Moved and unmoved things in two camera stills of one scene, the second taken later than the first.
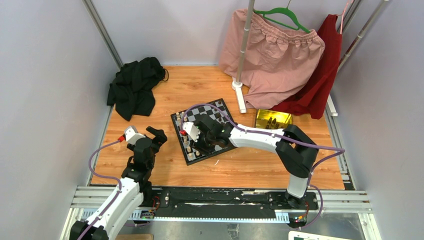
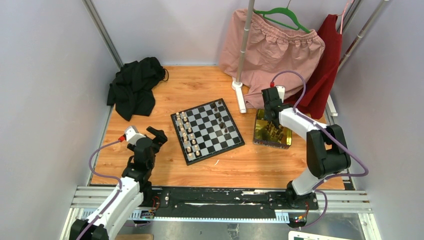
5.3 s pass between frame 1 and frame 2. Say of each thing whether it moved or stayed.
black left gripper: stayed
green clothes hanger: stayed
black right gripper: moved
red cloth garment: stayed
